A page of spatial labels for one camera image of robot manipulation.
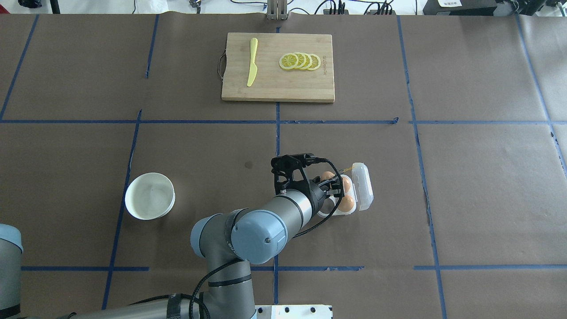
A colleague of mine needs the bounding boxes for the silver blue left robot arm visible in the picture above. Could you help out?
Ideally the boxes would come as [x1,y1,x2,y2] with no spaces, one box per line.
[0,224,23,319]

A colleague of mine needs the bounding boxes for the white bowl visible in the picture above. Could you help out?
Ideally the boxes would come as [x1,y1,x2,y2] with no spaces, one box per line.
[125,172,176,220]

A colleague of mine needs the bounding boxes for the brown egg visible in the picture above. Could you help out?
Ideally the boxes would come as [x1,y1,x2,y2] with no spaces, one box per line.
[338,195,356,212]
[342,175,352,193]
[320,171,335,181]

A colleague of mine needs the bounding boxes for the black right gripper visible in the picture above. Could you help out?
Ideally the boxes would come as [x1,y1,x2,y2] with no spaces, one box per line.
[310,176,346,209]

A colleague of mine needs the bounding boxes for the lemon slice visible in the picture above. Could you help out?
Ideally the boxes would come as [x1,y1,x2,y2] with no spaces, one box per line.
[278,53,299,70]
[307,54,321,71]
[294,52,307,69]
[300,53,312,70]

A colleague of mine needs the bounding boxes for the aluminium frame post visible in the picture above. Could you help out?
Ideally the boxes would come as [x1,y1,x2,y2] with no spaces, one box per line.
[267,0,289,20]

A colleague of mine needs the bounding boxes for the brown egg in box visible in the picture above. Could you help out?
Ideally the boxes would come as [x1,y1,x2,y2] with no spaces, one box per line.
[342,175,352,193]
[338,195,356,212]

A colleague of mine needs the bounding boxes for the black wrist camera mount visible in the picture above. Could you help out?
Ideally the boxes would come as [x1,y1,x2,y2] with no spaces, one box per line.
[271,153,326,197]

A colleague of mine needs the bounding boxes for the yellow plastic knife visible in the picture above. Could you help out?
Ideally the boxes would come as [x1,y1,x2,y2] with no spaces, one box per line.
[246,38,258,87]

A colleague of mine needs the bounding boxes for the clear plastic egg box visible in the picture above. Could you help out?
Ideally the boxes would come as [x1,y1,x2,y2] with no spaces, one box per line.
[334,162,374,216]

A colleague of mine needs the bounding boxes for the wooden cutting board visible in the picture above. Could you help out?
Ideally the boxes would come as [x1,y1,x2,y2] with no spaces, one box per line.
[221,32,335,103]

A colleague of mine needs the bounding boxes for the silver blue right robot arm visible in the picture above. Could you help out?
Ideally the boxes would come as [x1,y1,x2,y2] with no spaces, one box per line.
[69,175,344,319]

